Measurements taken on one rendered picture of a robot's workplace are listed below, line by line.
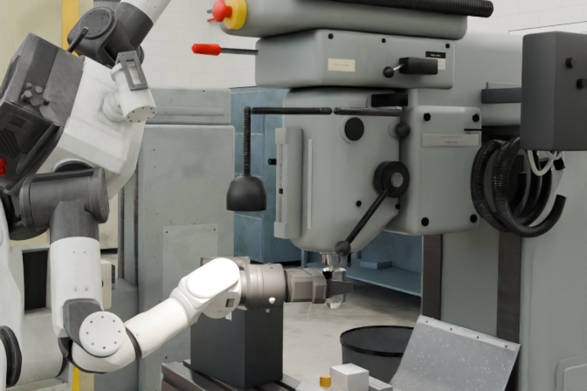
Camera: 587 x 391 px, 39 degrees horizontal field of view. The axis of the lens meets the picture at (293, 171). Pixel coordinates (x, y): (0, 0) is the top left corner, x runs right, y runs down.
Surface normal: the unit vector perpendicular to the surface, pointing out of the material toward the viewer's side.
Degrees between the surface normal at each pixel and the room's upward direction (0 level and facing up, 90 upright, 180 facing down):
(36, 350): 81
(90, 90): 58
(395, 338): 87
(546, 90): 90
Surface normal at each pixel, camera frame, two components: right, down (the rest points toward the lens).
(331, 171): -0.12, 0.05
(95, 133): 0.61, -0.49
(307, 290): 0.23, 0.05
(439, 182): 0.54, 0.05
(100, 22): -0.28, -0.44
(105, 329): 0.37, -0.45
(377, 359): -0.43, 0.11
